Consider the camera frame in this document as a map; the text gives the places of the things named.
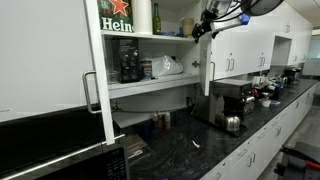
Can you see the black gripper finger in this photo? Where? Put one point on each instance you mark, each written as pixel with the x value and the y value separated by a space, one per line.
pixel 197 33
pixel 208 16

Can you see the Robotiq gripper body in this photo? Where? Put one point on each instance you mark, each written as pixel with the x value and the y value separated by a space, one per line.
pixel 226 24

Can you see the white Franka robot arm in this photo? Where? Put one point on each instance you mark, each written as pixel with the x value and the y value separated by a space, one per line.
pixel 263 6

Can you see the white base cabinet row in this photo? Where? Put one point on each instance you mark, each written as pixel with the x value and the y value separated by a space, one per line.
pixel 266 146

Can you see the wide white cabinet door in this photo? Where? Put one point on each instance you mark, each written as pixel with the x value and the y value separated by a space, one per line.
pixel 43 56

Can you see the beige paper cup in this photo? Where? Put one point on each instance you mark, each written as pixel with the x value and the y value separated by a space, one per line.
pixel 188 27

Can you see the blue wrist fitting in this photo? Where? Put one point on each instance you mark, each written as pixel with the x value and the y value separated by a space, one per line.
pixel 245 19

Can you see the blue flat container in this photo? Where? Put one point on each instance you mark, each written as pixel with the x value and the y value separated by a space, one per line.
pixel 169 33

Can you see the steel door hinge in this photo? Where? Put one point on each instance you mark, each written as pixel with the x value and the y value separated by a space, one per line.
pixel 196 64
pixel 116 106

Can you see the green glass bottle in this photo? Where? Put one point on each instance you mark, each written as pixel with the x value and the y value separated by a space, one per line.
pixel 156 20

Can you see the white plastic bag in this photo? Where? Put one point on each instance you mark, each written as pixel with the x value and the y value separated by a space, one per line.
pixel 166 65

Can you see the white paper towel roll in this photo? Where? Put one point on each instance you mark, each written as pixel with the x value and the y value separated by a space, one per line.
pixel 141 16

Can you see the peanut butter jar blue label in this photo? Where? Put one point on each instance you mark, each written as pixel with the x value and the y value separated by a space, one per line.
pixel 146 70

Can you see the black Sharpie marker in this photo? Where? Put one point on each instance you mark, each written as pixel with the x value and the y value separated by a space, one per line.
pixel 153 78

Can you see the steel coffee maker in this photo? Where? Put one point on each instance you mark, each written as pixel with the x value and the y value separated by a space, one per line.
pixel 216 96

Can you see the white pitcher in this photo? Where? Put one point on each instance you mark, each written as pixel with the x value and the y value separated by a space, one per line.
pixel 260 81

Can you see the black coffee machine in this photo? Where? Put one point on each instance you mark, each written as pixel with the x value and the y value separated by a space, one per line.
pixel 293 75

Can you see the green Heineken box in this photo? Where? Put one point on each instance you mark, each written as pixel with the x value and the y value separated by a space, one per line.
pixel 115 16

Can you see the small white cup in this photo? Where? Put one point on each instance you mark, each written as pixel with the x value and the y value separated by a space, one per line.
pixel 266 103

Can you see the white squeeze bottle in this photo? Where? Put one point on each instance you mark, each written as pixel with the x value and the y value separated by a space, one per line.
pixel 167 120
pixel 155 116

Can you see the red squeeze bottle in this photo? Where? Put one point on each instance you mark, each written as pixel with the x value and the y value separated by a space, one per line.
pixel 160 121

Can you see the black coffee maker tray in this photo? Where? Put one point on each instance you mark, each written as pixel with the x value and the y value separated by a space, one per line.
pixel 213 128

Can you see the round steel coffee carafe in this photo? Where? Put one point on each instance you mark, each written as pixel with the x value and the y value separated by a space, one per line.
pixel 232 123

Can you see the dark blue cup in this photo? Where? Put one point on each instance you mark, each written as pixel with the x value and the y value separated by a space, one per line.
pixel 147 130

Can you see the white paper scrap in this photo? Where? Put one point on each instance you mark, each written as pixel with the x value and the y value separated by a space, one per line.
pixel 195 144

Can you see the brown cardboard box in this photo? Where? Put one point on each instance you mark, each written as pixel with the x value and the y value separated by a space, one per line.
pixel 136 145

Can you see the black orange bar clamp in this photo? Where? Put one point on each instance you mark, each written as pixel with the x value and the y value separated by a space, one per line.
pixel 281 160

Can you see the black steel microwave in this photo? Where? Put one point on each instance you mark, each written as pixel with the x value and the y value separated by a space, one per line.
pixel 50 143

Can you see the white wall cabinet row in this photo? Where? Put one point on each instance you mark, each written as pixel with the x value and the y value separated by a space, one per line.
pixel 266 40

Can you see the white wall cabinet with shelves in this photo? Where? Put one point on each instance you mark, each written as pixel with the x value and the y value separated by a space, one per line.
pixel 153 85

